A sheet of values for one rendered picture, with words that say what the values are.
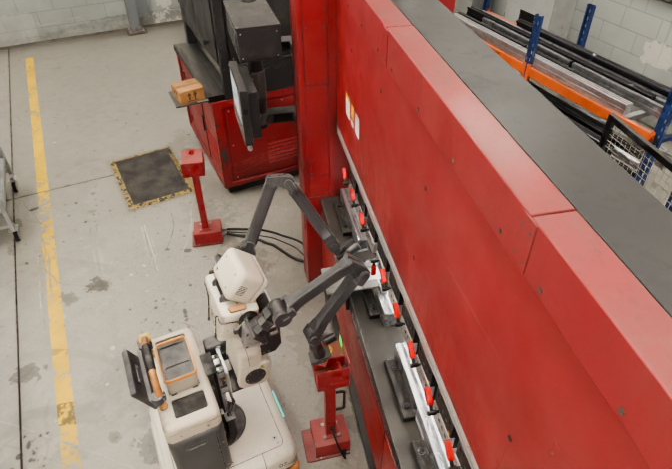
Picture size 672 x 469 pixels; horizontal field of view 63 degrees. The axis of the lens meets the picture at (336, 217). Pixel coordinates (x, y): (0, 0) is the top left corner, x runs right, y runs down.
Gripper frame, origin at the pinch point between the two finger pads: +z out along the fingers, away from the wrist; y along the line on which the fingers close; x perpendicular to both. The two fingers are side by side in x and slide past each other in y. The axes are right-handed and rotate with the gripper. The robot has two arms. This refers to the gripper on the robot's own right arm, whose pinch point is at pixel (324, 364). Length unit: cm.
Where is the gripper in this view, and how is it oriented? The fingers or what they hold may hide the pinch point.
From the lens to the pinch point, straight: 267.7
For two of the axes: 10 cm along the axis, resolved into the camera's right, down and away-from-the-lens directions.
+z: 2.2, 7.3, 6.5
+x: -2.4, -6.0, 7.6
